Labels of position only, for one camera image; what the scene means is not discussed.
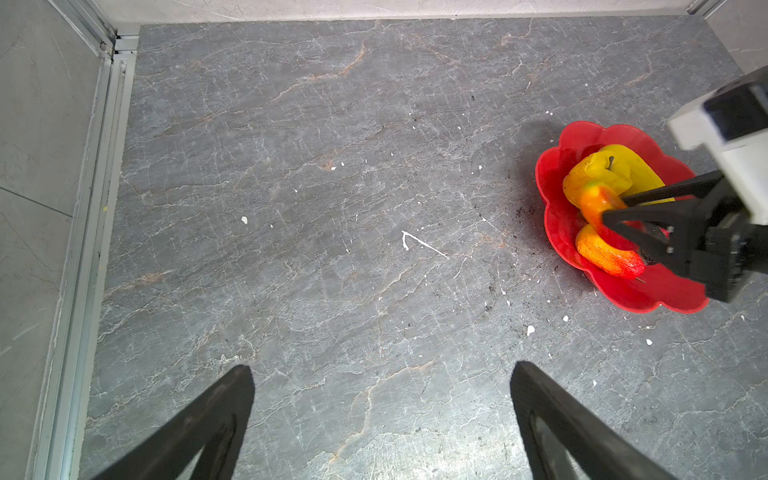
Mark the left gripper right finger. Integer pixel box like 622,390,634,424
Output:
510,361,673,479

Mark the red orange mango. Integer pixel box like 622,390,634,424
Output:
575,225,646,280
576,181,627,234

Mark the red flower-shaped fruit bowl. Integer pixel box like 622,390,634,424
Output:
535,121,708,314

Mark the long yellow fake fruit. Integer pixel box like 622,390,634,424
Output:
600,144,665,196

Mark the yellow fake apple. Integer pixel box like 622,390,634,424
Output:
562,151,633,207

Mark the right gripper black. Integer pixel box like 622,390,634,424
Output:
602,171,767,302

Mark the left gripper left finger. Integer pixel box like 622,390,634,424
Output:
96,365,255,479

